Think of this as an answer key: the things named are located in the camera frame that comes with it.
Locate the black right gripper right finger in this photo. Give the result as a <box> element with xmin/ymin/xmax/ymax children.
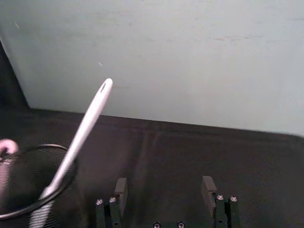
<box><xmin>201</xmin><ymin>175</ymin><xmax>240</xmax><ymax>228</ymax></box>

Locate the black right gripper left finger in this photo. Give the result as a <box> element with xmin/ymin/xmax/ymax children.
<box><xmin>95</xmin><ymin>177</ymin><xmax>128</xmax><ymax>228</ymax></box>

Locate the black wire mesh holder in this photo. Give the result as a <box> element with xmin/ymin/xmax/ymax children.
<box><xmin>0</xmin><ymin>143</ymin><xmax>80</xmax><ymax>228</ymax></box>

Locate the black table cloth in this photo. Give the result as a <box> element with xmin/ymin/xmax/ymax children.
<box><xmin>0</xmin><ymin>107</ymin><xmax>304</xmax><ymax>228</ymax></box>

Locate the silver metal utensil handle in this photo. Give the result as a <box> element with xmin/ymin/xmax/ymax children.
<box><xmin>39</xmin><ymin>78</ymin><xmax>114</xmax><ymax>200</ymax></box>

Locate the plain pale wall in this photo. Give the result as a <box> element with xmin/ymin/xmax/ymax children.
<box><xmin>0</xmin><ymin>0</ymin><xmax>304</xmax><ymax>138</ymax></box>

